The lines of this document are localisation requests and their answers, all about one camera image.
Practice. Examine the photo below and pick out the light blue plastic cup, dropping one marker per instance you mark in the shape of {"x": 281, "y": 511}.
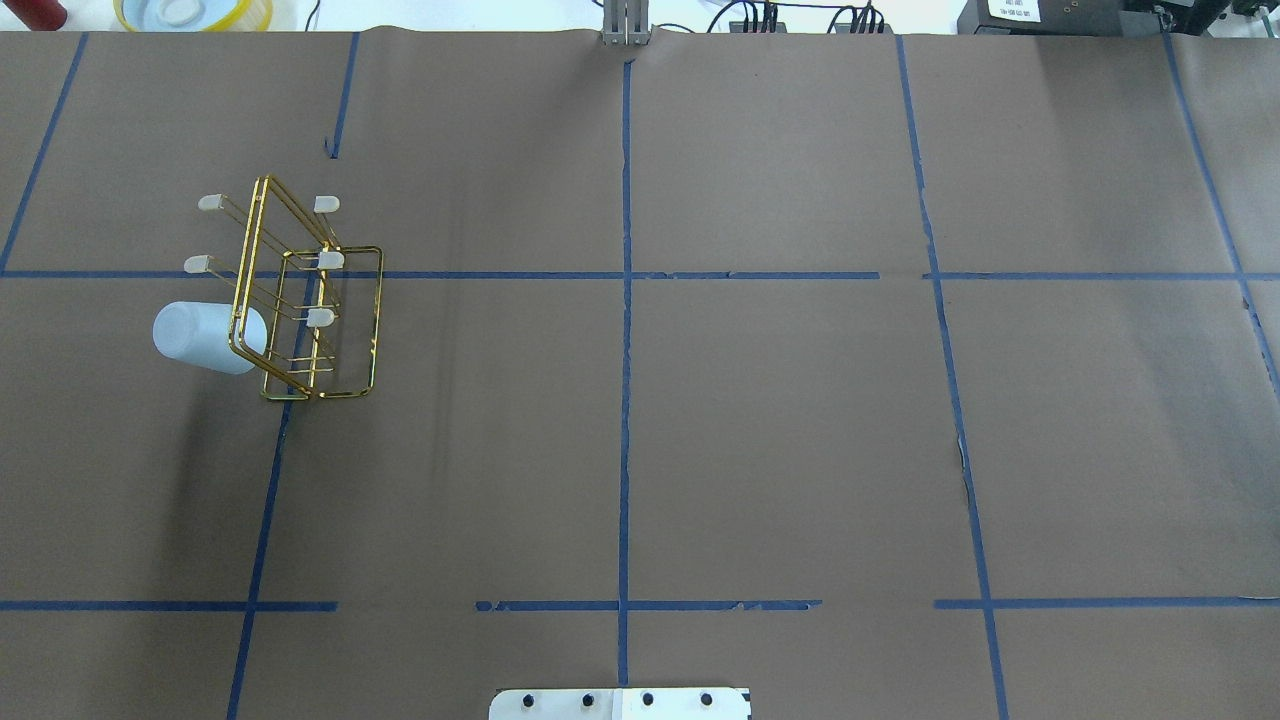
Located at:
{"x": 198, "y": 334}

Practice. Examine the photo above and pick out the yellow rimmed blue bowl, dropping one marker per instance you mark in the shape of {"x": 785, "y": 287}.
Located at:
{"x": 181, "y": 16}

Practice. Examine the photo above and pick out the red thermos bottle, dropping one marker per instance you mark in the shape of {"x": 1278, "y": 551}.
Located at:
{"x": 38, "y": 15}

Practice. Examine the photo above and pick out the gold wire cup holder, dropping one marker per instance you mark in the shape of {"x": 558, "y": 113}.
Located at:
{"x": 286, "y": 310}

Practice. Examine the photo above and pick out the aluminium frame post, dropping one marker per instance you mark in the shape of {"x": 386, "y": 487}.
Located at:
{"x": 625, "y": 22}

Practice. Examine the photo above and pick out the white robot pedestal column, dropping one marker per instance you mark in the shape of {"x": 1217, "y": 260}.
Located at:
{"x": 622, "y": 703}

